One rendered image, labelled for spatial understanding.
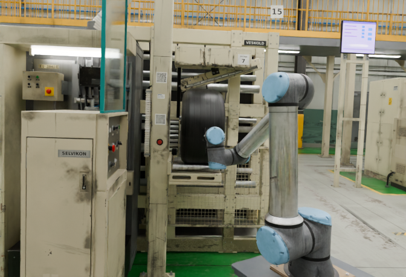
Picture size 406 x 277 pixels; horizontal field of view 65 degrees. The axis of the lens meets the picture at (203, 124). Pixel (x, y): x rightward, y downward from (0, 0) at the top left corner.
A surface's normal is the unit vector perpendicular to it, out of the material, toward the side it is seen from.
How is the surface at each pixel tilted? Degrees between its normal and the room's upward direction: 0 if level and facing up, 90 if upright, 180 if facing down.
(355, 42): 90
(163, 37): 90
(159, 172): 90
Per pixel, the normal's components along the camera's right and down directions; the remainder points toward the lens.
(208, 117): 0.07, -0.23
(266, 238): -0.84, 0.13
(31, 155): 0.06, 0.06
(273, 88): -0.83, -0.09
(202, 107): 0.07, -0.45
